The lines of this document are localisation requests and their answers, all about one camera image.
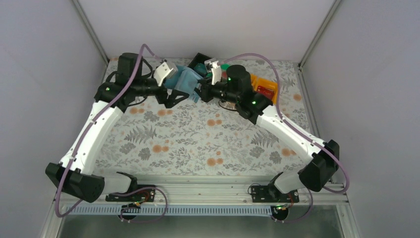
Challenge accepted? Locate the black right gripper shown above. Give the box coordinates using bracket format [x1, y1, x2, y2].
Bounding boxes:
[188, 76, 239, 104]

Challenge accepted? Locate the blue leather card holder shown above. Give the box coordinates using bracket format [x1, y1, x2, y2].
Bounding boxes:
[164, 65, 203, 103]

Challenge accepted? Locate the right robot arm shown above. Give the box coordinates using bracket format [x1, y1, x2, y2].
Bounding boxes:
[196, 62, 339, 202]

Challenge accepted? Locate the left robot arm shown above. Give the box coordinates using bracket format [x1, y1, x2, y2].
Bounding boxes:
[45, 53, 189, 203]

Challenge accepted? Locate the white red patterned card stack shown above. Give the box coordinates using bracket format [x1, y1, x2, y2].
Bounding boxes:
[221, 71, 228, 80]

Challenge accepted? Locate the teal VIP card stack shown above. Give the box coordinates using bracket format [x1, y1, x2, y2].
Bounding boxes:
[193, 63, 208, 77]

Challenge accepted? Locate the yellow bin with red cards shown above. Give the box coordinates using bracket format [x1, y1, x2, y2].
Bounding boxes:
[251, 74, 278, 104]

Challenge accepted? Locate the red VIP card stack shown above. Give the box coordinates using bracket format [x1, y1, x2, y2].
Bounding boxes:
[257, 85, 275, 100]

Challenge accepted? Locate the green storage bin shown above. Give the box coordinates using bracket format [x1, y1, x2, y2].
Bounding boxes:
[220, 64, 230, 71]

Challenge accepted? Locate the black storage bin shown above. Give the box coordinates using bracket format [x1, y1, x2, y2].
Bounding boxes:
[188, 53, 211, 69]

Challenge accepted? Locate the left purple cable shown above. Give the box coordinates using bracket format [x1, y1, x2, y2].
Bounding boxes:
[54, 44, 168, 225]

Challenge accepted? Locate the purple cable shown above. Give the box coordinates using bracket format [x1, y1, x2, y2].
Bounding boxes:
[221, 52, 351, 225]
[54, 44, 168, 225]

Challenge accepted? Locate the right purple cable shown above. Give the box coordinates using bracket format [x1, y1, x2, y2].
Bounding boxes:
[221, 52, 351, 225]

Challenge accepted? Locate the aluminium frame rail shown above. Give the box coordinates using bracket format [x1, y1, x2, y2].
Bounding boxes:
[54, 176, 350, 206]

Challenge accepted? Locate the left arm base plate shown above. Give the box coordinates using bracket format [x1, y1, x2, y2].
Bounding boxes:
[105, 184, 156, 203]

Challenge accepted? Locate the slotted grey cable duct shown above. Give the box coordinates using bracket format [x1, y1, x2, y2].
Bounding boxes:
[70, 204, 288, 217]

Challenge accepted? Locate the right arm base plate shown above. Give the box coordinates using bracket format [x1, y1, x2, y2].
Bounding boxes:
[248, 183, 300, 203]

